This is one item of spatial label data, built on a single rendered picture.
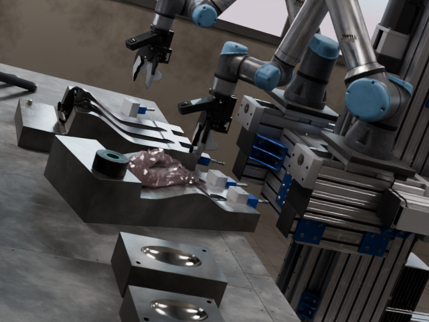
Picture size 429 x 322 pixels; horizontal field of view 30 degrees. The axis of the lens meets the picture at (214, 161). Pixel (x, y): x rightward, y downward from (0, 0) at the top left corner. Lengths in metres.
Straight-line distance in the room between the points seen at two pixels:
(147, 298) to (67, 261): 0.25
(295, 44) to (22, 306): 1.32
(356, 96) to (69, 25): 2.31
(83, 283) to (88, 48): 2.80
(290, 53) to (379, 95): 0.39
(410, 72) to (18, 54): 2.29
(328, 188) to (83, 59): 2.23
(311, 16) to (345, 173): 0.48
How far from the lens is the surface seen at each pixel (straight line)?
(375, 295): 2.82
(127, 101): 2.82
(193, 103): 2.43
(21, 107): 2.35
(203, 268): 1.62
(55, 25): 4.22
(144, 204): 1.88
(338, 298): 2.76
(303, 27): 2.43
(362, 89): 2.19
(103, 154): 1.85
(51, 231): 1.75
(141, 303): 1.43
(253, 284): 1.81
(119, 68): 4.32
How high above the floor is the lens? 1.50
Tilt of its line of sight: 16 degrees down
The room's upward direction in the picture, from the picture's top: 19 degrees clockwise
